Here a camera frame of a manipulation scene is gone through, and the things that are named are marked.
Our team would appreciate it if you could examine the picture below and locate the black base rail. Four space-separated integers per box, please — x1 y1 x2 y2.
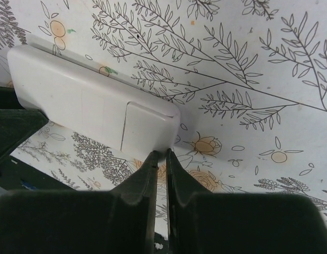
0 156 77 197

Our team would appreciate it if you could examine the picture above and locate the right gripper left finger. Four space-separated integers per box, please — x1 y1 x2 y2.
0 151 159 253

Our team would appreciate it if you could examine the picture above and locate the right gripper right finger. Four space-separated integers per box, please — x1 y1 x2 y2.
166 150 327 253

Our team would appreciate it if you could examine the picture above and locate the white battery cover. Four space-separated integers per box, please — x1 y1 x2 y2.
121 102 180 160

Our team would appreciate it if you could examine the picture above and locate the grey white remote control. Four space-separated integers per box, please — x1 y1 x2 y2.
7 45 178 154

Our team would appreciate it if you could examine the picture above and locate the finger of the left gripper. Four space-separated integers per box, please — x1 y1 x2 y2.
0 87 48 164

